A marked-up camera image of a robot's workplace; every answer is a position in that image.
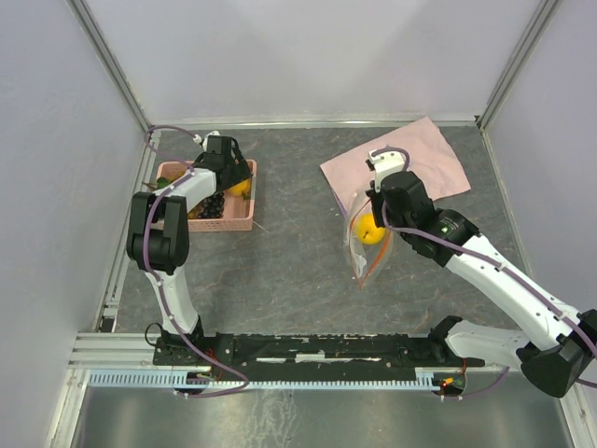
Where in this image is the pink plastic basket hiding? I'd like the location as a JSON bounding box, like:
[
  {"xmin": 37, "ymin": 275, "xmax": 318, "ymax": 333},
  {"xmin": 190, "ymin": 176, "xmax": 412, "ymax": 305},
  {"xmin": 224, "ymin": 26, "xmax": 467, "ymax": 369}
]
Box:
[{"xmin": 156, "ymin": 159, "xmax": 258, "ymax": 233}]

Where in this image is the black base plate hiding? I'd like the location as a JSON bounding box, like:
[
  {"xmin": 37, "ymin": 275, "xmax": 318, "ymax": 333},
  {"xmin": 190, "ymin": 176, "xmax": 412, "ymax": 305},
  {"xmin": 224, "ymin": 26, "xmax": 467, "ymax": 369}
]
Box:
[{"xmin": 152, "ymin": 333, "xmax": 485, "ymax": 384}]

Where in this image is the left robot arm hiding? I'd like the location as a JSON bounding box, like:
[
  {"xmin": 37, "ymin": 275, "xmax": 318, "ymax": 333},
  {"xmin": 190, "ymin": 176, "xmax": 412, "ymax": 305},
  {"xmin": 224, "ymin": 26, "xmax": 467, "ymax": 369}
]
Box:
[{"xmin": 126, "ymin": 133, "xmax": 253, "ymax": 364}]

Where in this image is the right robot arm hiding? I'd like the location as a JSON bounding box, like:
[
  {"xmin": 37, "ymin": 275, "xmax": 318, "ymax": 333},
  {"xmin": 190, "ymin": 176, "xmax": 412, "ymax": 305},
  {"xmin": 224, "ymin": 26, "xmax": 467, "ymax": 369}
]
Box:
[{"xmin": 367, "ymin": 171, "xmax": 596, "ymax": 398}]

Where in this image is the yellow peach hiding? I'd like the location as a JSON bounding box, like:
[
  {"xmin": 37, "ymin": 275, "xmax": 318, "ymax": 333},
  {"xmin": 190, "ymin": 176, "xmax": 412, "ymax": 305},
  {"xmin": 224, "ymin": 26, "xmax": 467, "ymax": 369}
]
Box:
[{"xmin": 228, "ymin": 179, "xmax": 252, "ymax": 200}]

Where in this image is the pink cloth with lettering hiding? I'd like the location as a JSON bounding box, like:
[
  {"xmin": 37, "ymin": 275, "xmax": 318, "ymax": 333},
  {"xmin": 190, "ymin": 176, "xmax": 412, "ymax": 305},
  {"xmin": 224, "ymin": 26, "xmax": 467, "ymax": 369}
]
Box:
[{"xmin": 320, "ymin": 117, "xmax": 471, "ymax": 212}]

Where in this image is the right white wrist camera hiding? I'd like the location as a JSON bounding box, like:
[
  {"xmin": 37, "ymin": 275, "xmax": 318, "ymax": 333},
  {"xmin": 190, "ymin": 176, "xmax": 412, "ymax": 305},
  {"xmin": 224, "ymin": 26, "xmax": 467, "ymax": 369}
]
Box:
[{"xmin": 366, "ymin": 146, "xmax": 410, "ymax": 191}]

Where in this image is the purple cloth underneath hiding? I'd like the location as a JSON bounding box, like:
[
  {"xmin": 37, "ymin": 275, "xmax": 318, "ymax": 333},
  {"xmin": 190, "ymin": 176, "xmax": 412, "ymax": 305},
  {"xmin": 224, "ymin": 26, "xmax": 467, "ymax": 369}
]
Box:
[{"xmin": 335, "ymin": 196, "xmax": 348, "ymax": 217}]

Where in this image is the light blue cable duct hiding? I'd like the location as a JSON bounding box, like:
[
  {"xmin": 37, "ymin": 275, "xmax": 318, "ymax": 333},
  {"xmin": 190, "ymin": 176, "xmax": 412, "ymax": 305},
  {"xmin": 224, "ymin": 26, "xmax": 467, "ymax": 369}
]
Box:
[{"xmin": 88, "ymin": 369, "xmax": 452, "ymax": 392}]

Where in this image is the clear zip top bag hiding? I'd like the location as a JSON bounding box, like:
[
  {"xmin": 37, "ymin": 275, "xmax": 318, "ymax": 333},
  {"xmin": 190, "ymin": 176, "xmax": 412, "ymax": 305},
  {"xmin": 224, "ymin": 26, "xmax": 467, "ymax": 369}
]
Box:
[{"xmin": 343, "ymin": 191, "xmax": 394, "ymax": 290}]

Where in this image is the yellow orange fruit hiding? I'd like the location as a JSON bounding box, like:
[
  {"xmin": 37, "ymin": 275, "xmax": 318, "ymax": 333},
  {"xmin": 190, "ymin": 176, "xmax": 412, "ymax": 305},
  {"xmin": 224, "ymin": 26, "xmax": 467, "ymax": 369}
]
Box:
[{"xmin": 353, "ymin": 213, "xmax": 385, "ymax": 245}]

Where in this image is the black grape bunch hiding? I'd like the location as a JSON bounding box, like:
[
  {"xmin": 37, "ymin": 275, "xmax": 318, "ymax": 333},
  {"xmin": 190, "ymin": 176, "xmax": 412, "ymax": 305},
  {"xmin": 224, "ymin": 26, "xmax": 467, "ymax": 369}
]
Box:
[{"xmin": 197, "ymin": 192, "xmax": 225, "ymax": 219}]

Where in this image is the brown longan bunch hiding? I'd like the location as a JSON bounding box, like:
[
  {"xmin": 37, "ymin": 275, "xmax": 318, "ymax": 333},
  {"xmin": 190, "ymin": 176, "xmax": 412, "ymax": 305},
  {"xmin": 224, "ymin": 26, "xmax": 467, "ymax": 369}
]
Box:
[{"xmin": 144, "ymin": 175, "xmax": 197, "ymax": 220}]

